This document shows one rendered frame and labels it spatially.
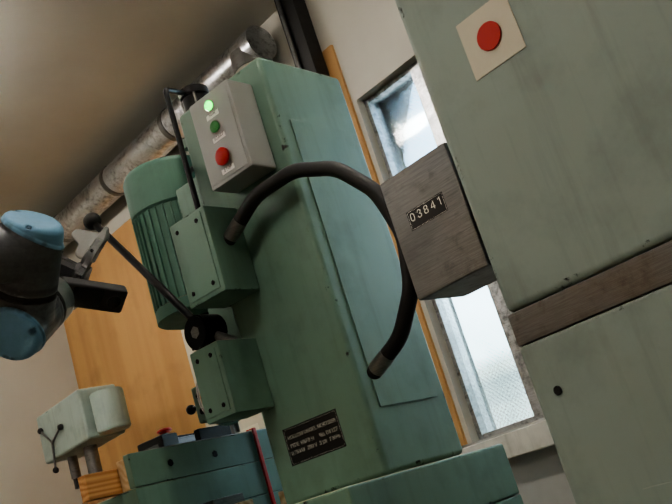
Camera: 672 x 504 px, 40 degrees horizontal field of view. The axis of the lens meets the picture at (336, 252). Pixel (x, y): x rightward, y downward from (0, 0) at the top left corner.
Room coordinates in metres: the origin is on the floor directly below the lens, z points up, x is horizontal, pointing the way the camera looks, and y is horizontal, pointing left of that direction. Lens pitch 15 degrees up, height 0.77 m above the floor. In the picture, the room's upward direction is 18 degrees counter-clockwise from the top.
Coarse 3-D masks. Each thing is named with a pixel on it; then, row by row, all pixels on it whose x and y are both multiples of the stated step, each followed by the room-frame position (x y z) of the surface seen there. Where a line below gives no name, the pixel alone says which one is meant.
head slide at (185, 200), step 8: (176, 192) 1.61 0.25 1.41; (184, 192) 1.60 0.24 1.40; (184, 200) 1.60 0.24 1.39; (192, 200) 1.59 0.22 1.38; (200, 200) 1.57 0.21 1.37; (184, 208) 1.60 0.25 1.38; (192, 208) 1.59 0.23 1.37; (184, 216) 1.61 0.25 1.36; (216, 312) 1.60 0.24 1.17; (224, 312) 1.58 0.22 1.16; (232, 312) 1.57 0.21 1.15; (232, 320) 1.58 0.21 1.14; (232, 328) 1.58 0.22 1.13
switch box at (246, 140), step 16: (224, 80) 1.36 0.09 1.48; (208, 96) 1.39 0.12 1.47; (224, 96) 1.37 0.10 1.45; (240, 96) 1.38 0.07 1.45; (192, 112) 1.41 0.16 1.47; (208, 112) 1.39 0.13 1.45; (224, 112) 1.37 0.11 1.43; (240, 112) 1.37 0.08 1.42; (256, 112) 1.40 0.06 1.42; (208, 128) 1.40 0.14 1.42; (224, 128) 1.38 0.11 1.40; (240, 128) 1.36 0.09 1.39; (256, 128) 1.39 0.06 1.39; (208, 144) 1.40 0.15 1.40; (224, 144) 1.38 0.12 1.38; (240, 144) 1.36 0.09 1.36; (256, 144) 1.38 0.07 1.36; (208, 160) 1.41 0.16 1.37; (240, 160) 1.37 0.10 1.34; (256, 160) 1.37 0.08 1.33; (272, 160) 1.40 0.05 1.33; (224, 176) 1.40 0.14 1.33; (240, 176) 1.39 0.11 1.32; (256, 176) 1.41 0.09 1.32
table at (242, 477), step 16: (256, 464) 1.68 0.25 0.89; (272, 464) 1.71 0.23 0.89; (176, 480) 1.53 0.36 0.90; (192, 480) 1.56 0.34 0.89; (208, 480) 1.58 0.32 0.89; (224, 480) 1.61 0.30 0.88; (240, 480) 1.64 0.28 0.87; (256, 480) 1.67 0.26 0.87; (272, 480) 1.70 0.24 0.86; (128, 496) 1.47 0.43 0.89; (144, 496) 1.47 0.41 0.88; (160, 496) 1.50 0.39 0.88; (176, 496) 1.52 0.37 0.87; (192, 496) 1.55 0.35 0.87; (208, 496) 1.58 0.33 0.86; (224, 496) 1.60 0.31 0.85
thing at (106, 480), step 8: (104, 472) 1.46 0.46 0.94; (112, 472) 1.47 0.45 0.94; (80, 480) 1.44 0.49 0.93; (88, 480) 1.44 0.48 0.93; (96, 480) 1.45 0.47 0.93; (104, 480) 1.46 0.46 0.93; (112, 480) 1.47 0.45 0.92; (80, 488) 1.44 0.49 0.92; (88, 488) 1.43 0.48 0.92; (96, 488) 1.45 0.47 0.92; (104, 488) 1.46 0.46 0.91; (112, 488) 1.47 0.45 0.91; (120, 488) 1.48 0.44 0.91; (88, 496) 1.43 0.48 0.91; (96, 496) 1.44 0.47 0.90; (104, 496) 1.45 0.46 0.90; (112, 496) 1.49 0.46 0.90
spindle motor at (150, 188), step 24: (144, 168) 1.63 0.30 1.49; (168, 168) 1.63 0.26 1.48; (144, 192) 1.64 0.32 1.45; (168, 192) 1.63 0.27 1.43; (144, 216) 1.65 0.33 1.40; (168, 216) 1.63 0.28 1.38; (144, 240) 1.66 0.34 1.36; (168, 240) 1.63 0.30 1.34; (144, 264) 1.68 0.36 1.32; (168, 264) 1.63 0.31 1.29; (168, 288) 1.64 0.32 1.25; (168, 312) 1.64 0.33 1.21; (192, 312) 1.66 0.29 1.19
